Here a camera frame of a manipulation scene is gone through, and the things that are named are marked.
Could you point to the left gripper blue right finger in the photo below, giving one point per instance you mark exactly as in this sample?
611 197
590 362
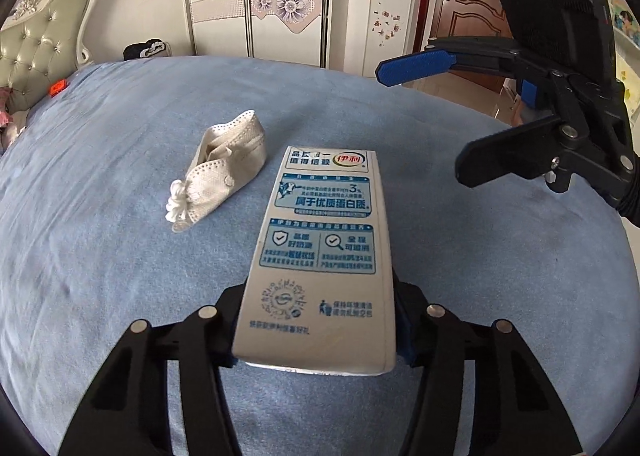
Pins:
409 306

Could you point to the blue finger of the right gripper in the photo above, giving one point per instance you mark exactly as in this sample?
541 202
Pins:
405 69
526 151

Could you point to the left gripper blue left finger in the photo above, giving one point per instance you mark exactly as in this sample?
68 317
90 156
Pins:
228 310

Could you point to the white blue milk carton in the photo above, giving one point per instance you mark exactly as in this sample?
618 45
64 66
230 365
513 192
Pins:
319 296

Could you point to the white low cabinet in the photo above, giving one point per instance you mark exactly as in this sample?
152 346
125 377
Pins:
367 32

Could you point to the blue bed sheet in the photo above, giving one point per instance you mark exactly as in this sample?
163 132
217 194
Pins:
146 188

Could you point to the small orange object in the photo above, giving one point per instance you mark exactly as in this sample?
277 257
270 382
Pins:
58 87

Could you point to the right pink pillow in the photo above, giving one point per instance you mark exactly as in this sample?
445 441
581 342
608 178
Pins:
8 128

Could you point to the green tufted headboard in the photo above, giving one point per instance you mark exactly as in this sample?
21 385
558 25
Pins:
41 49

